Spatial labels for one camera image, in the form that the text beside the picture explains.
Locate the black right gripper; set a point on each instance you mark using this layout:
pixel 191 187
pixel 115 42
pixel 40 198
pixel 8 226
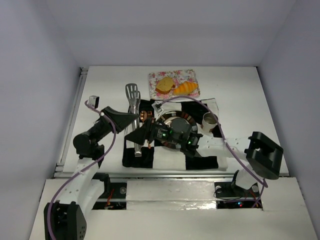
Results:
pixel 149 131

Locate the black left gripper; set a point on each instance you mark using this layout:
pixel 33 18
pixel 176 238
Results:
pixel 108 119

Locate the bread slice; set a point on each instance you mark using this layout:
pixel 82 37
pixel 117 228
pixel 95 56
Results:
pixel 165 85

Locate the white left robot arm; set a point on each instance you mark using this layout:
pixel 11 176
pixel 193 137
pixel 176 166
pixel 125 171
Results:
pixel 65 215

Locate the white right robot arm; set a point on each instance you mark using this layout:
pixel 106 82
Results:
pixel 259 156

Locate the copper spoon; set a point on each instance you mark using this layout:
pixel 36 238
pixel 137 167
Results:
pixel 143 115

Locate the copper fork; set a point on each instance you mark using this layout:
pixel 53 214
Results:
pixel 149 115

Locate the striped rim ceramic plate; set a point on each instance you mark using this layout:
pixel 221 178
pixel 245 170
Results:
pixel 185 116

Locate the orange croissant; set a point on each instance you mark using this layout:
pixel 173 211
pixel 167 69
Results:
pixel 185 88

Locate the black white checkered placemat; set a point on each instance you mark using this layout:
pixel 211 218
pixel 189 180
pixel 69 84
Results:
pixel 166 156

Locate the metal cup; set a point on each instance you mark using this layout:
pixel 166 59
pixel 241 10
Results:
pixel 209 122

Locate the floral rectangular tray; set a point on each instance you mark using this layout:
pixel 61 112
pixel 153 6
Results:
pixel 179 76

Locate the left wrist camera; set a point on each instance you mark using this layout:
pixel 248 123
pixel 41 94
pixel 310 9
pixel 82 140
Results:
pixel 93 101

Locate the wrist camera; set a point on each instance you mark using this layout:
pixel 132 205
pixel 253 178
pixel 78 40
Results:
pixel 157 106
pixel 93 101

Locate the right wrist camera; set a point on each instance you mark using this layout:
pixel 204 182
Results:
pixel 157 106

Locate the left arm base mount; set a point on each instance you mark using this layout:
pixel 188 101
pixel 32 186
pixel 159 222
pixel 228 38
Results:
pixel 114 195

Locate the aluminium rail frame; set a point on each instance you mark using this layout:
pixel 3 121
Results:
pixel 238 92

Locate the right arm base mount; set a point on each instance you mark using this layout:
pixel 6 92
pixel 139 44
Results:
pixel 231 196

